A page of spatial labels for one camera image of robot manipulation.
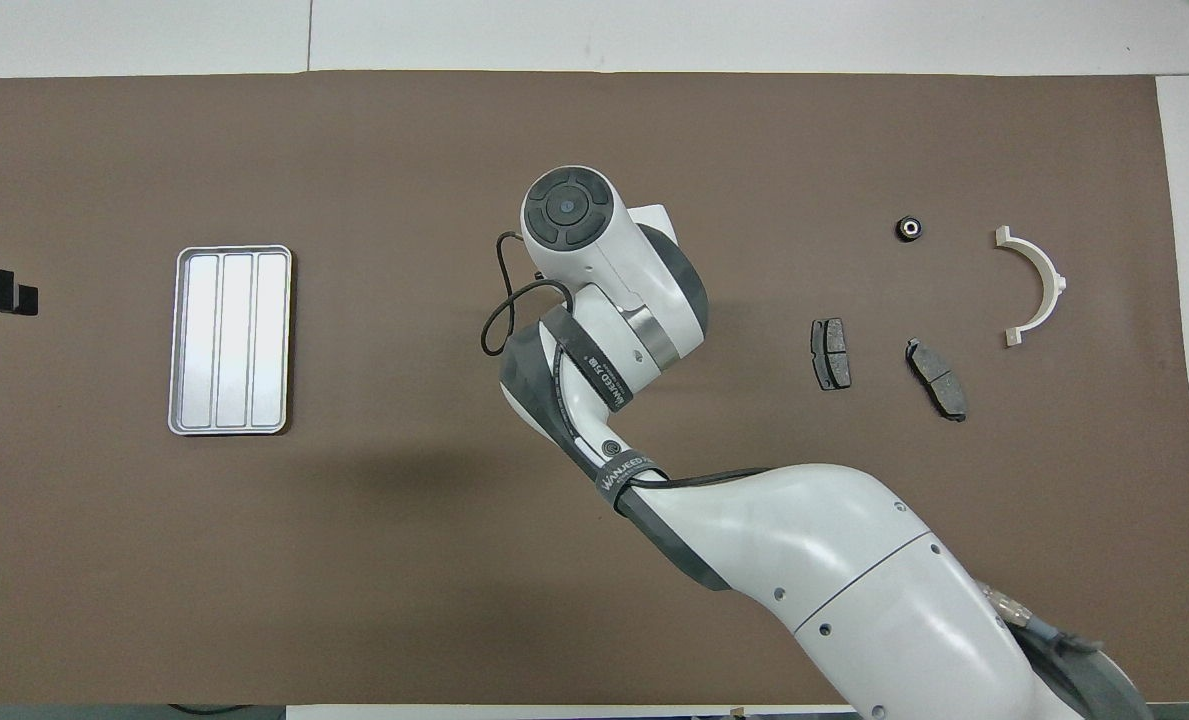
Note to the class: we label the large black bearing gear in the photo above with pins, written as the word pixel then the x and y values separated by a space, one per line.
pixel 910 228

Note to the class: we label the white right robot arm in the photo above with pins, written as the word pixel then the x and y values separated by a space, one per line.
pixel 814 560

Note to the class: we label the grey metal tray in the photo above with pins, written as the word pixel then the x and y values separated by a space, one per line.
pixel 231 340

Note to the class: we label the brown table mat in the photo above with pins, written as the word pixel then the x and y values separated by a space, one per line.
pixel 354 580

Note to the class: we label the rectangular dark grey brake pad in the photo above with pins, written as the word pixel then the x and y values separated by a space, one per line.
pixel 831 353

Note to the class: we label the slanted dark grey brake pad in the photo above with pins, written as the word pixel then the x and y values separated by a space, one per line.
pixel 936 378

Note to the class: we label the white curved plastic bracket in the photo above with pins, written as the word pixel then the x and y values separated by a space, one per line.
pixel 1052 280

